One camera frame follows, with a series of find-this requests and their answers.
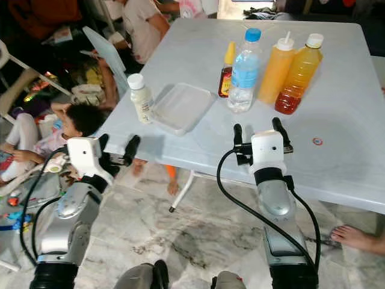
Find clear water bottle blue cap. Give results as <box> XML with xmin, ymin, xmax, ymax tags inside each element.
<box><xmin>227</xmin><ymin>28</ymin><xmax>264</xmax><ymax>113</ymax></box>

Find child in pink clothes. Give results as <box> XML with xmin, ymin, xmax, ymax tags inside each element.
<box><xmin>0</xmin><ymin>102</ymin><xmax>106</xmax><ymax>184</ymax></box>

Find small white bottle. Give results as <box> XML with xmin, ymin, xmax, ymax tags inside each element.
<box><xmin>128</xmin><ymin>73</ymin><xmax>154</xmax><ymax>125</ymax></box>

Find white woven bag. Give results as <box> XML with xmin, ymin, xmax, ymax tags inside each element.
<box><xmin>70</xmin><ymin>83</ymin><xmax>104</xmax><ymax>106</ymax></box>

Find amber drink bottle white cap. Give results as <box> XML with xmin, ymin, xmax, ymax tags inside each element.
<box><xmin>274</xmin><ymin>33</ymin><xmax>325</xmax><ymax>115</ymax></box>

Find white baby toy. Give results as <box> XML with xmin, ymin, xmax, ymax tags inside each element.
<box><xmin>45</xmin><ymin>154</ymin><xmax>68</xmax><ymax>175</ymax></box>

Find orange juice squeeze bottle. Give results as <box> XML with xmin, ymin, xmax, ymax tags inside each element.
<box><xmin>257</xmin><ymin>31</ymin><xmax>295</xmax><ymax>105</ymax></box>

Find child leg orange trousers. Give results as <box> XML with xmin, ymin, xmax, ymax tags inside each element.
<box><xmin>164</xmin><ymin>164</ymin><xmax>182</xmax><ymax>197</ymax></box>

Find honey bottle yellow cap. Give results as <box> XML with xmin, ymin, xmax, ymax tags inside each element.
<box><xmin>218</xmin><ymin>41</ymin><xmax>237</xmax><ymax>98</ymax></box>

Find clear plastic tray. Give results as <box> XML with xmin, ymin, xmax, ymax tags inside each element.
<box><xmin>150</xmin><ymin>82</ymin><xmax>215</xmax><ymax>137</ymax></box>

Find white plastic folding table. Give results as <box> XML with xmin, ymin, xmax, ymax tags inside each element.
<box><xmin>94</xmin><ymin>17</ymin><xmax>385</xmax><ymax>214</ymax></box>

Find pale blue plastic seat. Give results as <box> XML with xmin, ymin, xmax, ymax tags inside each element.
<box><xmin>83</xmin><ymin>26</ymin><xmax>130</xmax><ymax>100</ymax></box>

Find blue plastic toy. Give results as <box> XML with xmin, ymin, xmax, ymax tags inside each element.
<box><xmin>6</xmin><ymin>211</ymin><xmax>34</xmax><ymax>232</ymax></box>

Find grey left robot leg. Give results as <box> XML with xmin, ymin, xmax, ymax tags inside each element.
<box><xmin>114</xmin><ymin>260</ymin><xmax>169</xmax><ymax>289</ymax></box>

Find grey robot leg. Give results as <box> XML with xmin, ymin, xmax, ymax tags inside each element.
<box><xmin>114</xmin><ymin>260</ymin><xmax>169</xmax><ymax>289</ymax></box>
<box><xmin>211</xmin><ymin>271</ymin><xmax>246</xmax><ymax>289</ymax></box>

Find seated person beige shirt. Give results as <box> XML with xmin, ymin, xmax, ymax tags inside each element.
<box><xmin>96</xmin><ymin>0</ymin><xmax>170</xmax><ymax>103</ymax></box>

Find grey right robot leg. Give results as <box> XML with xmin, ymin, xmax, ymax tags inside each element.
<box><xmin>211</xmin><ymin>271</ymin><xmax>246</xmax><ymax>289</ymax></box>

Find adult bare foot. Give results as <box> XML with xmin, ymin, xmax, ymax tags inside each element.
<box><xmin>331</xmin><ymin>225</ymin><xmax>385</xmax><ymax>256</ymax></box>

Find person in red shirt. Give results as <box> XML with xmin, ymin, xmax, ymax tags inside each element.
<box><xmin>6</xmin><ymin>0</ymin><xmax>85</xmax><ymax>40</ymax></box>

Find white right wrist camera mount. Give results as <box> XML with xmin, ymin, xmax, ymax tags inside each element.
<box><xmin>248</xmin><ymin>129</ymin><xmax>288</xmax><ymax>175</ymax></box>

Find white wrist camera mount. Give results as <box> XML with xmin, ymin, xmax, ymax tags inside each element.
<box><xmin>67</xmin><ymin>137</ymin><xmax>112</xmax><ymax>181</ymax></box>
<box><xmin>248</xmin><ymin>129</ymin><xmax>288</xmax><ymax>175</ymax></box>

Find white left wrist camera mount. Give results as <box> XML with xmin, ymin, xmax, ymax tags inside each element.
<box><xmin>67</xmin><ymin>137</ymin><xmax>112</xmax><ymax>181</ymax></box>

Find short black right arm cable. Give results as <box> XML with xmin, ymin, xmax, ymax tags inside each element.
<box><xmin>289</xmin><ymin>176</ymin><xmax>323</xmax><ymax>269</ymax></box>

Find short black arm cable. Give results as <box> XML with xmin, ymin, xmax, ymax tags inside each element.
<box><xmin>289</xmin><ymin>176</ymin><xmax>323</xmax><ymax>269</ymax></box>
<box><xmin>30</xmin><ymin>196</ymin><xmax>65</xmax><ymax>263</ymax></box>

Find short black left arm cable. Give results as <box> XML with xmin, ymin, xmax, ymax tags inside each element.
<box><xmin>30</xmin><ymin>196</ymin><xmax>65</xmax><ymax>263</ymax></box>

